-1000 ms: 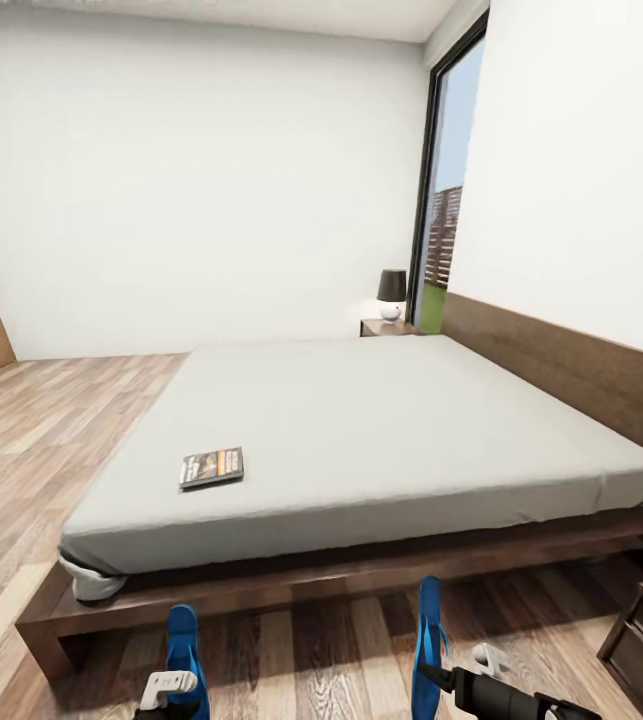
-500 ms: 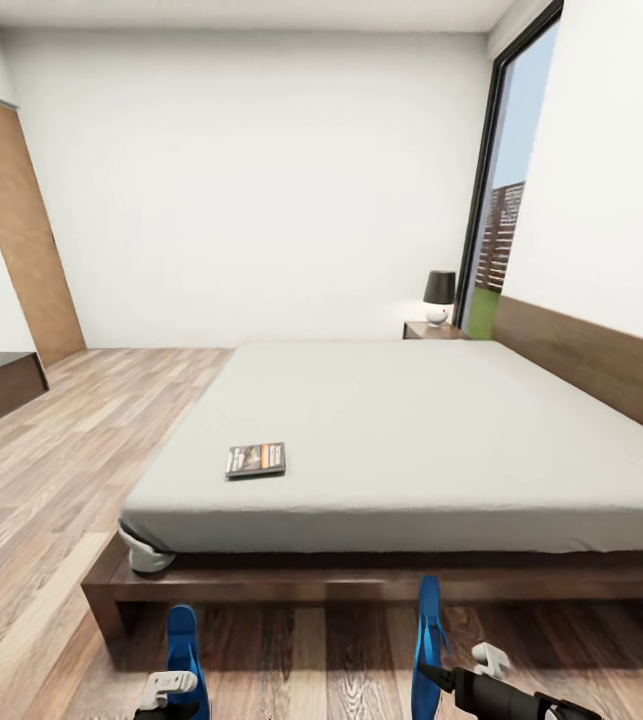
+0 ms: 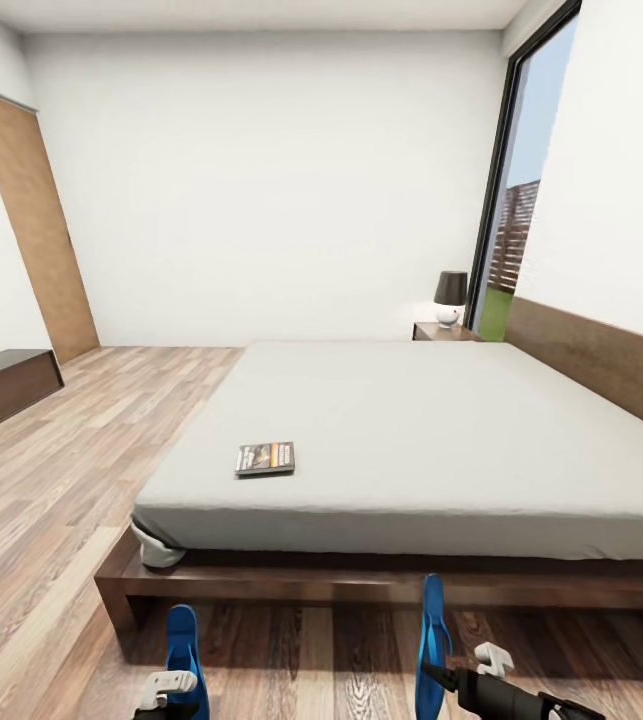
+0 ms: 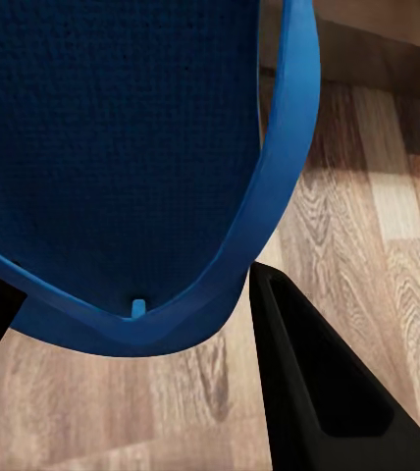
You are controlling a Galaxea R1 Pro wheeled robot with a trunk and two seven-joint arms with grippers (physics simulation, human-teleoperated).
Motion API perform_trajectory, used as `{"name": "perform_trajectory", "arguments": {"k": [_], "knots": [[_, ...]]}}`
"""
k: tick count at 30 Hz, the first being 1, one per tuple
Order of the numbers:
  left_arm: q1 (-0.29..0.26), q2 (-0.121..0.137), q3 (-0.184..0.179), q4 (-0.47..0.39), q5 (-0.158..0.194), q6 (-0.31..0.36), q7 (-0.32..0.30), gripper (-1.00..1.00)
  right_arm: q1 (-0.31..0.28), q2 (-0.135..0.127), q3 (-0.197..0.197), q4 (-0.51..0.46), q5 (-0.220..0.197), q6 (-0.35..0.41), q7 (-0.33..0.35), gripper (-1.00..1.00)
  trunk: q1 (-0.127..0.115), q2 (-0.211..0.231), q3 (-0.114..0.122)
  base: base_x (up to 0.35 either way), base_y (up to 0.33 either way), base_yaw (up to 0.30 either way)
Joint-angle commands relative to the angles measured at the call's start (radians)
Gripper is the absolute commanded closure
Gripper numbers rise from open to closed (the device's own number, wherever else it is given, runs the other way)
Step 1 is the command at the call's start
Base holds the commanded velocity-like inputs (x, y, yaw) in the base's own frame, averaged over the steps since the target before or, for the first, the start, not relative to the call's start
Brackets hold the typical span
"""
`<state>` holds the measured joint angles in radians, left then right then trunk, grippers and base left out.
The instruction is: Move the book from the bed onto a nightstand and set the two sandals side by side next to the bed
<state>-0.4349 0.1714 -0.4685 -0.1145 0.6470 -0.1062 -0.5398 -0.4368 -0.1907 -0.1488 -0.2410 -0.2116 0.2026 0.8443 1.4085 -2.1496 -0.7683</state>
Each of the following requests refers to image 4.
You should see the sandal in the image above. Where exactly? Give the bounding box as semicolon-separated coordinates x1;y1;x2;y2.
0;0;322;357

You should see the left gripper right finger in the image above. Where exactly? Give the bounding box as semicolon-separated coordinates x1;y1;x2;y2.
249;261;420;471

